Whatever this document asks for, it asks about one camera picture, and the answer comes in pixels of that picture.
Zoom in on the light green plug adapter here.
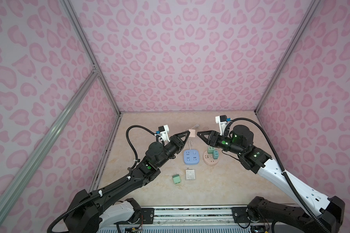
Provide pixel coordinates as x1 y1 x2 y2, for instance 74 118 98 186
172 174 181 184

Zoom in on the pink plug adapter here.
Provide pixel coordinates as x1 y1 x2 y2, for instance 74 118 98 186
189 129 196 138

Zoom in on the pink round power strip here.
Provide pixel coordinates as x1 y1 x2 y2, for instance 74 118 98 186
202 150 220 166

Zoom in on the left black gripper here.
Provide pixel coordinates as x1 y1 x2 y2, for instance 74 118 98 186
157 133 193 170

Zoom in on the blue square power strip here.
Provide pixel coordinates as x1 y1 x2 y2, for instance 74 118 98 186
183 149 200 166

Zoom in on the white square plug adapter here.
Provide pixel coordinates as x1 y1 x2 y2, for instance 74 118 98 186
186 169 196 180

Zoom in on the diagonal aluminium frame bar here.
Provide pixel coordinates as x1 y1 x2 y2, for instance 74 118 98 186
0 71 99 227

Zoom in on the teal plug adapter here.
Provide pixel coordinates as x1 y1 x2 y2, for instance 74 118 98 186
213 150 219 160

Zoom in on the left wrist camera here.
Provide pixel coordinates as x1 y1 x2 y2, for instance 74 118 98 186
156 125 170 142

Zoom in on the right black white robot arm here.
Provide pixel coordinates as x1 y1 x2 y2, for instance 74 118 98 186
197 115 345 233

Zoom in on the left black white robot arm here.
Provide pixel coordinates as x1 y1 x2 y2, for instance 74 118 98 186
47 131 190 233

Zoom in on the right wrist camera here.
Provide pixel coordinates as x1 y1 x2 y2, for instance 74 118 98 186
215 115 231 136

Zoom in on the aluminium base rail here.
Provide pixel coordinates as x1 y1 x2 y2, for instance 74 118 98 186
96 205 319 233

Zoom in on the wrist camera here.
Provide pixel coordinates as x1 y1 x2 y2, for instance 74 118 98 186
215 115 231 136
156 125 170 142

